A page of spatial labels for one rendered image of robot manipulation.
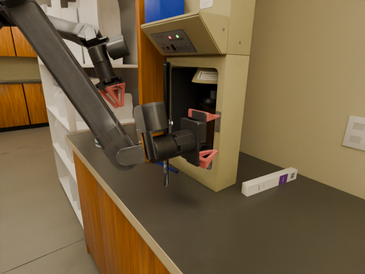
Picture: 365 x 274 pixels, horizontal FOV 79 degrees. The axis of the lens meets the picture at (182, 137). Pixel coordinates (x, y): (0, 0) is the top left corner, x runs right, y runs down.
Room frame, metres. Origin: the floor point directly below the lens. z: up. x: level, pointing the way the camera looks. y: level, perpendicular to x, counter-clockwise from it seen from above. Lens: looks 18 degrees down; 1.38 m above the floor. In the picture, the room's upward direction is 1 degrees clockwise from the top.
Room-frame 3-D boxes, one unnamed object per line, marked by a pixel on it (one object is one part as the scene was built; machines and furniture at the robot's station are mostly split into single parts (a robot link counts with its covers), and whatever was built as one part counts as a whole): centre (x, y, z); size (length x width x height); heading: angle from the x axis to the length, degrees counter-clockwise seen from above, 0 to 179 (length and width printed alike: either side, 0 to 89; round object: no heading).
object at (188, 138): (0.49, 0.00, 1.20); 0.07 x 0.07 x 0.10; 38
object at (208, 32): (0.80, 0.02, 1.46); 0.32 x 0.11 x 0.10; 38
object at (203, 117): (0.54, -0.06, 1.24); 0.09 x 0.07 x 0.07; 128
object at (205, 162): (0.54, -0.06, 1.17); 0.09 x 0.07 x 0.07; 128
